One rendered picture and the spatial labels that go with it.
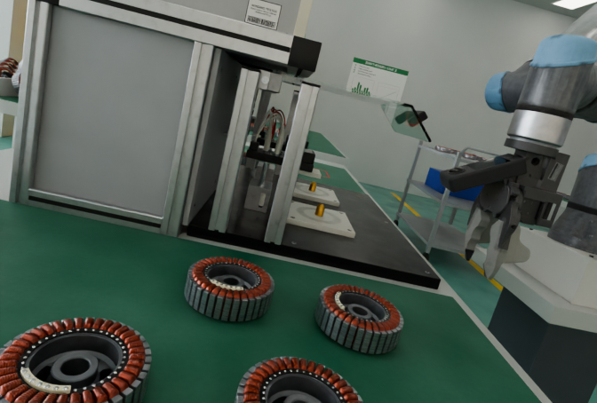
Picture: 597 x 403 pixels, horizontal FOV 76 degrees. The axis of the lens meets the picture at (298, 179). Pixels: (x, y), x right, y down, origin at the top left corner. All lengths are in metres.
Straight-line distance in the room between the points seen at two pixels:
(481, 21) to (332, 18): 2.30
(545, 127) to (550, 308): 0.46
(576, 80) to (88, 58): 0.71
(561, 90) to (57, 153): 0.77
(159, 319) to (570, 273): 0.85
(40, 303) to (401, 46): 6.22
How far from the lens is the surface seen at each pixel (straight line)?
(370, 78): 6.31
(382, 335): 0.49
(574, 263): 1.04
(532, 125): 0.64
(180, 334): 0.46
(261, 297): 0.49
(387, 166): 6.48
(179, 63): 0.66
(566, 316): 0.99
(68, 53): 0.72
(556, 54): 0.66
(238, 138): 0.65
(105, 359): 0.40
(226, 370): 0.42
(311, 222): 0.81
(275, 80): 0.72
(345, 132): 6.26
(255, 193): 0.83
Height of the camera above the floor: 1.02
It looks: 11 degrees down
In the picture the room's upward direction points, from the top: 14 degrees clockwise
